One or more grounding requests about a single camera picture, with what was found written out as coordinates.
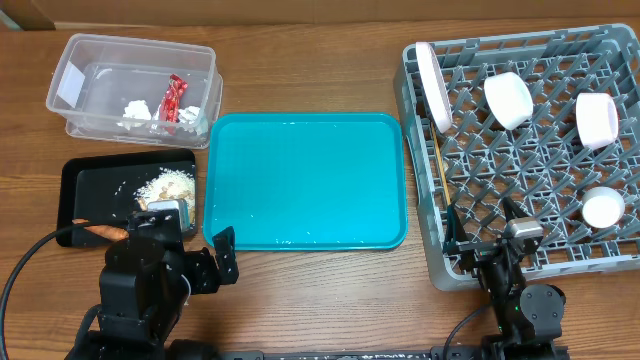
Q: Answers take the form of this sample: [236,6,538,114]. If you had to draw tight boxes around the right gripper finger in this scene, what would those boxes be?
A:
[444,203,469,246]
[501,197,528,223]

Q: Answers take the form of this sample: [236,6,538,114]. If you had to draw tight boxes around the rice and food scraps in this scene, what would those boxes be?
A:
[131,168,196,212]

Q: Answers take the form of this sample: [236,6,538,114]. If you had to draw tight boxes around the orange carrot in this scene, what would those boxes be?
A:
[72,219,129,242]

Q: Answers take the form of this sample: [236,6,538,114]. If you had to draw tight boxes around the small white cup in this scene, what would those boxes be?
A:
[581,187,625,229]

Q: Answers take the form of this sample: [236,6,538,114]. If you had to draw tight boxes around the white tissue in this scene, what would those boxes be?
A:
[178,106,208,135]
[117,100,152,130]

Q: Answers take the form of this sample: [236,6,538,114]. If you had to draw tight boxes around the white bowl with food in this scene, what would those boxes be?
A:
[484,72,533,130]

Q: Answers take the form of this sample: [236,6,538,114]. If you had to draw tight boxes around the red snack wrapper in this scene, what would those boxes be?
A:
[158,74,188,123]

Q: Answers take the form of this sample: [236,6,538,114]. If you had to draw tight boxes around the large white bowl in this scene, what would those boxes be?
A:
[576,93,619,150]

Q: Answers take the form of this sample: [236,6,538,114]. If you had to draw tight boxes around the white round plate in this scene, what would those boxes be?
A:
[415,42,453,133]

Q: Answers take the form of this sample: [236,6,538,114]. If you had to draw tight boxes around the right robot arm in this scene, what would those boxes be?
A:
[441,197,569,359]

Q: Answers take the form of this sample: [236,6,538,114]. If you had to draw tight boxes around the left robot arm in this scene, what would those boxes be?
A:
[68,200,239,360]

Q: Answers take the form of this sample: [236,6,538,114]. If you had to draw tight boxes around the grey dishwasher rack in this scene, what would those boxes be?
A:
[394,24,639,291]

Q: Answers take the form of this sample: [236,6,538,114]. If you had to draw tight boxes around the clear plastic waste bin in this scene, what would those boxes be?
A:
[46,34,223,149]

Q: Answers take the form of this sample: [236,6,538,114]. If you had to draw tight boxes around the teal serving tray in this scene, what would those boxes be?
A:
[202,113,408,251]

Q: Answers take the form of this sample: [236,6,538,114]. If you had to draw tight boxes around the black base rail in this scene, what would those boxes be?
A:
[214,346,484,360]

